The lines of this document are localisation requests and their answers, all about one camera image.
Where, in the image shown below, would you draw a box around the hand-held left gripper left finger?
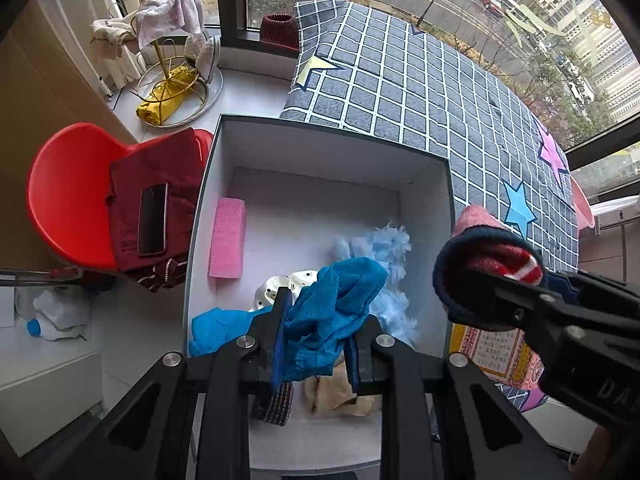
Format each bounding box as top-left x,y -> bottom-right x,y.
50,286 -> 296,480

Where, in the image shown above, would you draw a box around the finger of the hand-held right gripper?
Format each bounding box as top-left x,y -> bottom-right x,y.
462,265 -> 581,306
446,287 -> 556,333

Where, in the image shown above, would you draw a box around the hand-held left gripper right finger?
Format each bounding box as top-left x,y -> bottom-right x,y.
345,312 -> 576,480

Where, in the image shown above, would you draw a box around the beige knitted sock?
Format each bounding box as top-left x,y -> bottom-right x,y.
303,360 -> 383,418

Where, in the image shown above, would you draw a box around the white dotted cloth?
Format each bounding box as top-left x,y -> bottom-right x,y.
252,269 -> 318,313

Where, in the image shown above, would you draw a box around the blue knitted sock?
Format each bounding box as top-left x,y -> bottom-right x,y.
189,306 -> 271,358
282,256 -> 388,383

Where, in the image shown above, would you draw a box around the pink red navy sock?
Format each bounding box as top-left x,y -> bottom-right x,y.
432,204 -> 546,326

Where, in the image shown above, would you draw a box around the purple striped sock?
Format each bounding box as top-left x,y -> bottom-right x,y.
250,380 -> 296,427

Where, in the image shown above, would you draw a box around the light blue fluffy toy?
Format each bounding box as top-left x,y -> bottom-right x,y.
332,220 -> 418,348

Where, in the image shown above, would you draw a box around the pink sponge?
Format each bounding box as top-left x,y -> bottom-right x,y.
208,197 -> 247,279

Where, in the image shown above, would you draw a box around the white cardboard box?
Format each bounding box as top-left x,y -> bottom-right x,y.
184,114 -> 456,473

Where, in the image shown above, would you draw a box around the person's right forearm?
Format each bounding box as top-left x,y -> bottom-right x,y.
570,426 -> 615,477

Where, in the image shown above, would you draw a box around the pink printed carton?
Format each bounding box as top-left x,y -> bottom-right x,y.
450,324 -> 547,397

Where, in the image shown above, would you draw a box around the pink plastic basin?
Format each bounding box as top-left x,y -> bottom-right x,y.
570,180 -> 596,229

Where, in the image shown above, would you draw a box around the white metal rack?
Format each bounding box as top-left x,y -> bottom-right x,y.
590,194 -> 640,243

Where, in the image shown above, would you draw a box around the black smartphone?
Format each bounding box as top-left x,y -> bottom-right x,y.
136,183 -> 169,257

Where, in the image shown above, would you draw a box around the dark red clothes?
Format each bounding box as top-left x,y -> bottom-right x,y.
107,127 -> 203,293

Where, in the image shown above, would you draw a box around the plastic bottle with blue cap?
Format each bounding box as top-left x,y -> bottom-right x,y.
15,287 -> 93,343

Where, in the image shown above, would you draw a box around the grey checked star blanket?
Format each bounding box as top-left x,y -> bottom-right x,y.
279,0 -> 581,413

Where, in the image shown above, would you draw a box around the white cabinet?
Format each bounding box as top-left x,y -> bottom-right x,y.
0,350 -> 103,457

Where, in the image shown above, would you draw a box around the red plastic chair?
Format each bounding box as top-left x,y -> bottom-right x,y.
26,122 -> 216,273

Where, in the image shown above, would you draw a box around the yellow cloth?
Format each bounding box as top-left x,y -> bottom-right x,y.
136,65 -> 198,126

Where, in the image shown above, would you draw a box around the grey white cloth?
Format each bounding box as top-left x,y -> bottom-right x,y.
184,35 -> 222,82

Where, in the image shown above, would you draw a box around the gold metal rack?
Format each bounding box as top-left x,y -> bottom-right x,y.
112,0 -> 224,129

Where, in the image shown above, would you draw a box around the maroon knitted hat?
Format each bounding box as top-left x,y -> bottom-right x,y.
260,14 -> 301,52

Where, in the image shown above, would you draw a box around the pink towel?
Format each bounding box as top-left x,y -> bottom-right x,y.
135,0 -> 206,49

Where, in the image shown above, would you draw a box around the beige towel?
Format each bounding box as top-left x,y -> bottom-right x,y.
90,16 -> 147,81

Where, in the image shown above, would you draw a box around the red handled metal rod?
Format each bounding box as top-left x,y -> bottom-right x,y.
0,267 -> 83,284

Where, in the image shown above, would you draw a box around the black window frame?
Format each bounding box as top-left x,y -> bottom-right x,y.
102,0 -> 302,61

